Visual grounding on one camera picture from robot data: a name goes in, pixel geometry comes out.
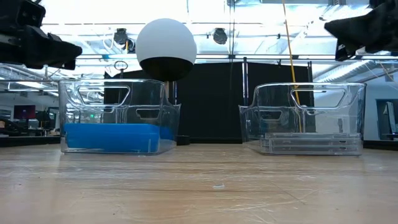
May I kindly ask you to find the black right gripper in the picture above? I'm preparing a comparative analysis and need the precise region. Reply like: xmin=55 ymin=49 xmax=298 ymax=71
xmin=323 ymin=0 xmax=398 ymax=62

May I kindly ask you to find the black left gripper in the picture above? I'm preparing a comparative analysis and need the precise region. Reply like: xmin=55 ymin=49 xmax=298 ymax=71
xmin=0 ymin=24 xmax=83 ymax=71

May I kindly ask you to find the clear plastic bin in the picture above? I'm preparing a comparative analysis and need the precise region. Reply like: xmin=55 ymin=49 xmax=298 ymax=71
xmin=58 ymin=78 xmax=182 ymax=156
xmin=238 ymin=82 xmax=367 ymax=156

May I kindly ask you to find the black round ceiling fixture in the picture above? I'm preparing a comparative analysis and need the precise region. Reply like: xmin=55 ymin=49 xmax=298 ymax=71
xmin=113 ymin=27 xmax=129 ymax=45
xmin=213 ymin=27 xmax=228 ymax=45

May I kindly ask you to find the dark red computer monitor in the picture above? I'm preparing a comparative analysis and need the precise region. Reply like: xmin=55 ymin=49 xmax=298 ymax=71
xmin=12 ymin=105 xmax=37 ymax=121

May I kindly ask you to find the white globe lamp black base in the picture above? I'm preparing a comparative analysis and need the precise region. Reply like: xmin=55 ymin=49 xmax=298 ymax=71
xmin=135 ymin=17 xmax=198 ymax=146

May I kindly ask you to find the black curtain partition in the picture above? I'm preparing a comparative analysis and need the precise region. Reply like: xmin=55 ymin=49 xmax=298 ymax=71
xmin=103 ymin=61 xmax=315 ymax=144

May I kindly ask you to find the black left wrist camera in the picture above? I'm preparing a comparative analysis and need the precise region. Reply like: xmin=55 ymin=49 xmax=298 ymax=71
xmin=0 ymin=0 xmax=47 ymax=29

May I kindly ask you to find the metal ring-top post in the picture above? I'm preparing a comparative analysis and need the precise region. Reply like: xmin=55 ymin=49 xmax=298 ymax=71
xmin=113 ymin=60 xmax=129 ymax=80

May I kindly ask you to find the yellow hanging cable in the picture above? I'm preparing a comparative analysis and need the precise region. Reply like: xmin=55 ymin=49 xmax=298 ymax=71
xmin=281 ymin=0 xmax=303 ymax=134

